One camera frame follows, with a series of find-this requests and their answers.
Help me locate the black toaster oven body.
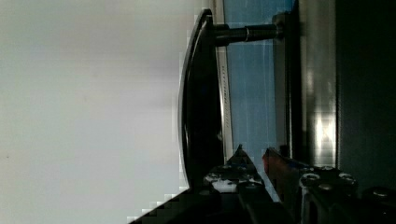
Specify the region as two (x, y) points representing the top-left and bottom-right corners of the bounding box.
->
(335, 0), (396, 189)

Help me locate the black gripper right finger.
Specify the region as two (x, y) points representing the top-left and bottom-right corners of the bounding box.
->
(262, 148), (396, 224)

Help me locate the black oven door handle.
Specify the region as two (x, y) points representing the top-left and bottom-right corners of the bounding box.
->
(177, 8), (283, 189)

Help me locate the blue oven door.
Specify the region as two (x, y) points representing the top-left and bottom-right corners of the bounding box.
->
(211, 0), (339, 203)

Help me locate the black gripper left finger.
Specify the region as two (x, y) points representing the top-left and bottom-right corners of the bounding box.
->
(129, 147), (295, 224)

